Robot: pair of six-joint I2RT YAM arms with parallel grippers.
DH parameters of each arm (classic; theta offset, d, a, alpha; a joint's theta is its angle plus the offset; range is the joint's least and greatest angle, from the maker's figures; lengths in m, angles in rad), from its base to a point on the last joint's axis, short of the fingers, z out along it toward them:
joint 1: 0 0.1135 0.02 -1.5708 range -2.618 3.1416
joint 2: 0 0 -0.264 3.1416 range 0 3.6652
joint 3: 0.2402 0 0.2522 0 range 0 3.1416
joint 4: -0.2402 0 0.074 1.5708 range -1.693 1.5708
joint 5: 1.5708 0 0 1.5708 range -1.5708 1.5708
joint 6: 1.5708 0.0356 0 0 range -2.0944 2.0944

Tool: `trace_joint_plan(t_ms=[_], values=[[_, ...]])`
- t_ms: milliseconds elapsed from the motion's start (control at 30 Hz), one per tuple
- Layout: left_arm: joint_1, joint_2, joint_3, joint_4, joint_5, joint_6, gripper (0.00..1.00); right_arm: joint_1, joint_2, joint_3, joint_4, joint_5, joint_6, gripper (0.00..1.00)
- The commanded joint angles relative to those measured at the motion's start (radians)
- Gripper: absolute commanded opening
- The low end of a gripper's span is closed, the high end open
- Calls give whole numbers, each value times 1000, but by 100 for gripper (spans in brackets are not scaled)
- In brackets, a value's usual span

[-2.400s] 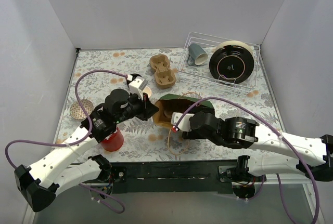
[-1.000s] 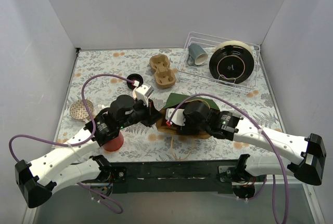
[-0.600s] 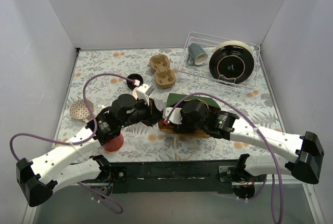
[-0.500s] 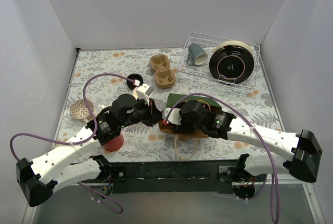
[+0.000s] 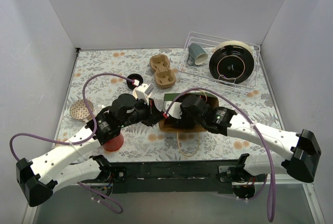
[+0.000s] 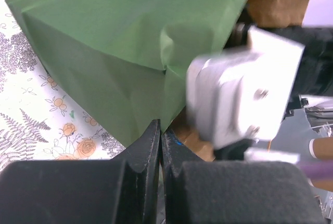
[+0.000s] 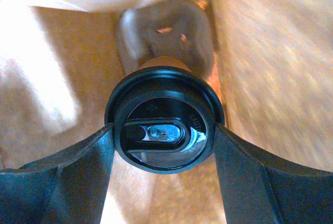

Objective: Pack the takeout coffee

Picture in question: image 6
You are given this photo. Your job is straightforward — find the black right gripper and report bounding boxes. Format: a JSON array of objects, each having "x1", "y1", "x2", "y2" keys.
[{"x1": 226, "y1": 23, "x2": 332, "y2": 98}]

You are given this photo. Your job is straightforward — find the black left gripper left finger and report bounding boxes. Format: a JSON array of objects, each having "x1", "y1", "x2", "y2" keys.
[{"x1": 112, "y1": 120, "x2": 161, "y2": 223}]

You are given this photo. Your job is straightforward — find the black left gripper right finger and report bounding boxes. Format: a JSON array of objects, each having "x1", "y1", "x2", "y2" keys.
[{"x1": 161, "y1": 129, "x2": 203, "y2": 223}]

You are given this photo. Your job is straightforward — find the brown and green paper bag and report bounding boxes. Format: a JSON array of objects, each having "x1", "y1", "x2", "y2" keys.
[{"x1": 4, "y1": 0, "x2": 317, "y2": 162}]

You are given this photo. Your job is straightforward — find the floral table mat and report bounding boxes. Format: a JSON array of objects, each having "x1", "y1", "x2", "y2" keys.
[{"x1": 1, "y1": 0, "x2": 124, "y2": 167}]

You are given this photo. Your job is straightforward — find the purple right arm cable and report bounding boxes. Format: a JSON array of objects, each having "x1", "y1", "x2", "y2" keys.
[{"x1": 298, "y1": 163, "x2": 333, "y2": 180}]

